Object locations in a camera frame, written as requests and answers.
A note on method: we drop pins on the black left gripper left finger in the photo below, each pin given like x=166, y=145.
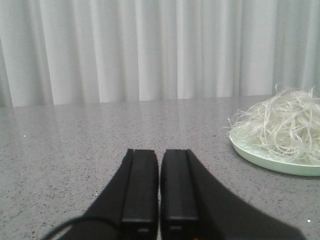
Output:
x=130, y=200

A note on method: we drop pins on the light green plate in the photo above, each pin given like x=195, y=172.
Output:
x=266, y=162

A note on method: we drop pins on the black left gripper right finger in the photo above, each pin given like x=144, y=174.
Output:
x=196, y=206

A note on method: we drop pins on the white pleated curtain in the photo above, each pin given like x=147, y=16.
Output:
x=55, y=52

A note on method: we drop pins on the white vermicelli bundle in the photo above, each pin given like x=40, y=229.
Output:
x=284, y=127

